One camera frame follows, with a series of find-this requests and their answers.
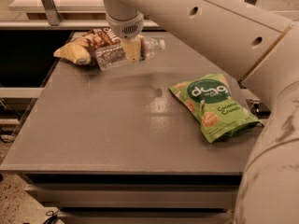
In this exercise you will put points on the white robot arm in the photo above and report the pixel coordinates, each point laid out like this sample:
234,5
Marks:
260,49

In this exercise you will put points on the white gripper with vents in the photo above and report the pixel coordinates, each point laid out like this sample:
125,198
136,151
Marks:
125,28

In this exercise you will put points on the metal frame railing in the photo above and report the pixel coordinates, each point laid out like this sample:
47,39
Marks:
62,16

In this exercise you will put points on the brown chip bag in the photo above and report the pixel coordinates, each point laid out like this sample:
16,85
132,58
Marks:
81,50

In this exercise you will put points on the grey drawer cabinet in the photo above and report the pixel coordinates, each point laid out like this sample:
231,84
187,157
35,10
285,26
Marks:
119,146

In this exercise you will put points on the clear plastic water bottle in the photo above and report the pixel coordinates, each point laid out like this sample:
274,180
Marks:
114,56

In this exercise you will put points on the green coconut crunch snack bag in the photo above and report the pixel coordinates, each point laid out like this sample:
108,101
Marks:
210,100

